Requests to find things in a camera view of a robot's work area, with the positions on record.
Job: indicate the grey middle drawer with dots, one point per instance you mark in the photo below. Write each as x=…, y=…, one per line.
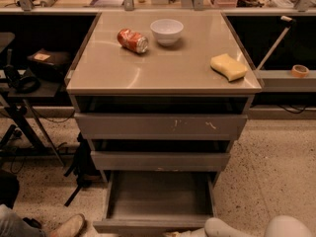
x=162, y=155

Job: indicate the grey stick with white tip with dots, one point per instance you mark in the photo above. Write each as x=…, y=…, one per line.
x=288, y=24

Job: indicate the red soda can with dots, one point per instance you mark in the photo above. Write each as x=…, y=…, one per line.
x=133, y=40

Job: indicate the grey bottom drawer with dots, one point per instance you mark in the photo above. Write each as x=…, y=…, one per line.
x=151, y=203

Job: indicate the person's jeans leg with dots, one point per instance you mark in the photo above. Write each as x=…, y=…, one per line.
x=12, y=225

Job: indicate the person's shoe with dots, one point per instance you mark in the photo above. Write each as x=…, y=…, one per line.
x=72, y=227

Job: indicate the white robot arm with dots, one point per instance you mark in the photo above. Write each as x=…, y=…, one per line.
x=279, y=226

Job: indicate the yellow sponge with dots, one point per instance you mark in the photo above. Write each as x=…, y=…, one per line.
x=229, y=67

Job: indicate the black floor object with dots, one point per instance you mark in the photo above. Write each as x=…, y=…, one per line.
x=9, y=189

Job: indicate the white bowl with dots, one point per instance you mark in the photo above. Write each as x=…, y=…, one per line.
x=166, y=31

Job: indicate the tape roll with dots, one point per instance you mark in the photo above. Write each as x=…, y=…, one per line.
x=299, y=71

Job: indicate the grey drawer cabinet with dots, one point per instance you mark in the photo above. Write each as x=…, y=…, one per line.
x=106, y=69

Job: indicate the grey drawer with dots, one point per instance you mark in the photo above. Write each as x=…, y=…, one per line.
x=162, y=155
x=151, y=203
x=163, y=117

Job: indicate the grey top drawer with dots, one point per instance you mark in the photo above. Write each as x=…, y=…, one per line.
x=163, y=117

